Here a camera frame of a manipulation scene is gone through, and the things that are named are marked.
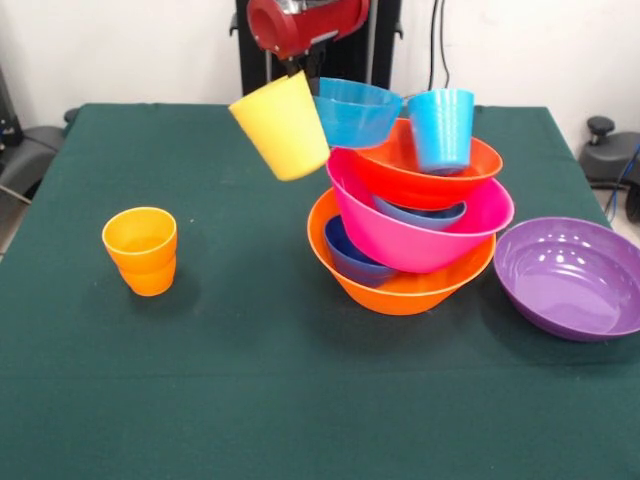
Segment large orange bowl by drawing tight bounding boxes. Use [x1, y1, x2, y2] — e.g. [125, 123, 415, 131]
[306, 187, 497, 317]

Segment red bowl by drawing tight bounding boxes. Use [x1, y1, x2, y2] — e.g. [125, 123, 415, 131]
[349, 118, 504, 211]

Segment orange cup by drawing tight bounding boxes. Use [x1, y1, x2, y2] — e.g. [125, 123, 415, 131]
[101, 206, 178, 298]

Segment light blue shallow bowl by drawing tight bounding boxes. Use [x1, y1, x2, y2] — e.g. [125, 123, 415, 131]
[313, 77, 404, 150]

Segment light blue ribbed bowl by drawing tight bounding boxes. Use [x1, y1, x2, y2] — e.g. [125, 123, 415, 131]
[372, 193, 468, 232]

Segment yellow cup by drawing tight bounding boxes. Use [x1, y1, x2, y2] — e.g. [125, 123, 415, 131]
[228, 69, 332, 182]

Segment purple bowl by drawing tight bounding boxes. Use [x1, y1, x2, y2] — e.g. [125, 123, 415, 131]
[493, 216, 640, 343]

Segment black office chair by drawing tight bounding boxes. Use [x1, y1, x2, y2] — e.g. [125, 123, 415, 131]
[0, 64, 81, 206]

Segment blue cable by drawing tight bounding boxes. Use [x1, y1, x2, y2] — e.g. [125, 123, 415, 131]
[603, 144, 640, 217]

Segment light blue cup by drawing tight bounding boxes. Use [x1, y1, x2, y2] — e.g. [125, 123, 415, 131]
[407, 88, 476, 176]

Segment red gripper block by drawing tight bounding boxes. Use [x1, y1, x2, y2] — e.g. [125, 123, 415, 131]
[246, 0, 372, 97]

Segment small dark blue bowl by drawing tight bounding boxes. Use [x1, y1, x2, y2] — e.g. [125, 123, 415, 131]
[324, 213, 400, 289]

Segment large pink bowl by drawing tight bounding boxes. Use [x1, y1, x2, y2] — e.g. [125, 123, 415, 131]
[325, 147, 516, 274]

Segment dark green tablecloth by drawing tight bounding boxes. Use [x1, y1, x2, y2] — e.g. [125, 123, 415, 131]
[0, 102, 640, 480]

